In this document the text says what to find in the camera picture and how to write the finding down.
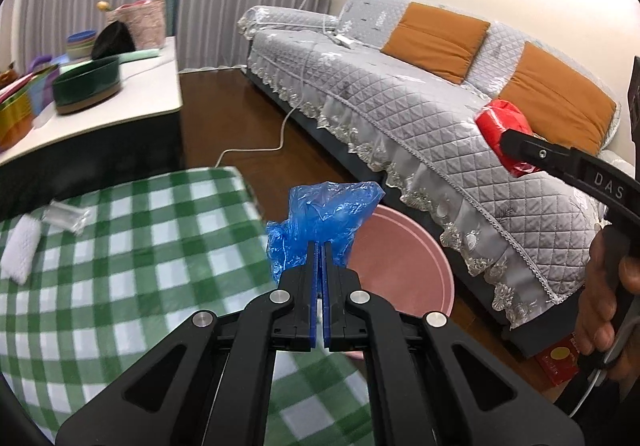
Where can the orange cushion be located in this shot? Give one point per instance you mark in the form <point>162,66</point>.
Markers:
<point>435,43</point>
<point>555,95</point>

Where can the light green mat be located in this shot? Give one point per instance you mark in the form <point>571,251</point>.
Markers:
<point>142,54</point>

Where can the red box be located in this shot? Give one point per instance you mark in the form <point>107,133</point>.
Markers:
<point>560,358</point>

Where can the person's right hand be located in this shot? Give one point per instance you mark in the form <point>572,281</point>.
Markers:
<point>595,306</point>

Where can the green checked tablecloth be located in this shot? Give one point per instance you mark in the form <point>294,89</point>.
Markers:
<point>150,276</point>

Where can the colourful tin box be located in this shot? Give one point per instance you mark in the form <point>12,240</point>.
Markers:
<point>17,115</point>

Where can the purple cup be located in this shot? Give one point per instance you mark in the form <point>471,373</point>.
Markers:
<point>40,63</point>

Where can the white coffee table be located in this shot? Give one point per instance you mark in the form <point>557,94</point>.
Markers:
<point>140,85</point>

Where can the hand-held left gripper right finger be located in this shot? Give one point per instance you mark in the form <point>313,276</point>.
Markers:
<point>327,296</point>

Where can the white power strip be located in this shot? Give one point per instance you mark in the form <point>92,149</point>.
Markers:
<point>345,40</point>

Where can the pink plastic bucket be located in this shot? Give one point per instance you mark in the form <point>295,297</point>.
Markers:
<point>400,266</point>

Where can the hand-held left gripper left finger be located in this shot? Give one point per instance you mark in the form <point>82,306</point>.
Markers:
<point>314,296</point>

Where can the brown ornament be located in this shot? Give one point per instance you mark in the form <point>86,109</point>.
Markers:
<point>7,74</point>

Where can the clear plastic wrapper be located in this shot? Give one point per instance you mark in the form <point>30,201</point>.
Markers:
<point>67,216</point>

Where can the dark green round basin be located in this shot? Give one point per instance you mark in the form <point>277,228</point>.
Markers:
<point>87,85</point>

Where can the red plastic bag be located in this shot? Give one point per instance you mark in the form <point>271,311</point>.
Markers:
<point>497,120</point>

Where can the black cap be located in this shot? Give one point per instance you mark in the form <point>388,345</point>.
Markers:
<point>112,43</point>

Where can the sofa with grey quilted cover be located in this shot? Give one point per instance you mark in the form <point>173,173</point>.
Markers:
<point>400,115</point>

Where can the blue plastic bag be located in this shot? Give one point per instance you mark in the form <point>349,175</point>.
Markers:
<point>325,211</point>

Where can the white foam sheet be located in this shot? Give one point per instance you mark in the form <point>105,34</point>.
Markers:
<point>20,248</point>

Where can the stack of coloured bowls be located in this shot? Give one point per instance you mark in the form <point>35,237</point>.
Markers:
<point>80,44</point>

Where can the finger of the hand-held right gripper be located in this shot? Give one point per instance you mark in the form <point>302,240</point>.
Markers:
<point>535,150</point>

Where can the pink lace bag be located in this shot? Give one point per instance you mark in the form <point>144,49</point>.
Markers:
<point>145,23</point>

